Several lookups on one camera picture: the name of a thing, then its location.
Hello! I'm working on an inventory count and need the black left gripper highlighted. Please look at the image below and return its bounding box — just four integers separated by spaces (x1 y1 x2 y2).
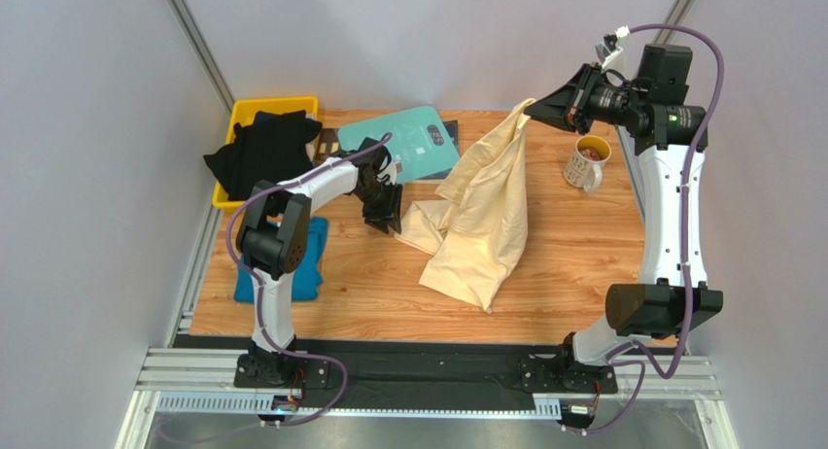
355 179 404 234

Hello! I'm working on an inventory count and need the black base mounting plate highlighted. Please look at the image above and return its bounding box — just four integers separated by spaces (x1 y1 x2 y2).
173 335 619 412

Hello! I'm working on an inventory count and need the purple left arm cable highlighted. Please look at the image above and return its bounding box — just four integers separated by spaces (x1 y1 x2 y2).
224 132 395 429

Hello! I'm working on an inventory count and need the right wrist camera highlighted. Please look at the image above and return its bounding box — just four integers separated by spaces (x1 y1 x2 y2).
595 25 631 72

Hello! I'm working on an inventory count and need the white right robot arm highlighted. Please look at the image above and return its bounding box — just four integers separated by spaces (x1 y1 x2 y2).
526 63 723 377

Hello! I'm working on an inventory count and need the blue folded t-shirt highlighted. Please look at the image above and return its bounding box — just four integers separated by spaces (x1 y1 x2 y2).
232 217 328 303

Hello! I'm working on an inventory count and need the yellow plastic bin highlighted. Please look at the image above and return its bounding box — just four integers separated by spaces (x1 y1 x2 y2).
211 95 319 214

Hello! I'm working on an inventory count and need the aluminium front frame rail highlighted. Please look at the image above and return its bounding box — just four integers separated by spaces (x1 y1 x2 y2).
136 349 722 419

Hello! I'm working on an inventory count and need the black t-shirt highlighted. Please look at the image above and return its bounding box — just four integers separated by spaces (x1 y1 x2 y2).
203 111 323 201

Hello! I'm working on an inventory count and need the right aluminium frame post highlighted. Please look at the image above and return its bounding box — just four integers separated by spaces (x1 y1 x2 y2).
652 0 696 44

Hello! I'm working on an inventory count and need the teal folding board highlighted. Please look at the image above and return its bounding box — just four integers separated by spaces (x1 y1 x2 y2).
338 106 443 183

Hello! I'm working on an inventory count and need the dark Edward Tulane book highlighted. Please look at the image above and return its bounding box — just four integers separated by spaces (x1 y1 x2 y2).
314 128 340 164

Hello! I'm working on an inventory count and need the dark blue book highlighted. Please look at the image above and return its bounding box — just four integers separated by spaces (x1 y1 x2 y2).
415 121 461 180

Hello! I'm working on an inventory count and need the white patterned mug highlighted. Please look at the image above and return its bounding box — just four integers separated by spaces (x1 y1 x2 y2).
563 135 612 194

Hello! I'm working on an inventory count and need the left aluminium frame post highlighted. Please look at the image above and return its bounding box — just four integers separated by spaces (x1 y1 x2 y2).
167 0 235 114

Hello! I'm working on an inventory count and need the aluminium frame post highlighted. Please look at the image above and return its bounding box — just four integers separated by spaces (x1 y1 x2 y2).
167 0 235 114
652 0 696 44

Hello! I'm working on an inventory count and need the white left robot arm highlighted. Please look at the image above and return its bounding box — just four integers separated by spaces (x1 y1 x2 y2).
236 153 402 375

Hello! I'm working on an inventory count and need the cream t-shirt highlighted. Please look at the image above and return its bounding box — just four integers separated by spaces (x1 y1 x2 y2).
397 99 533 312

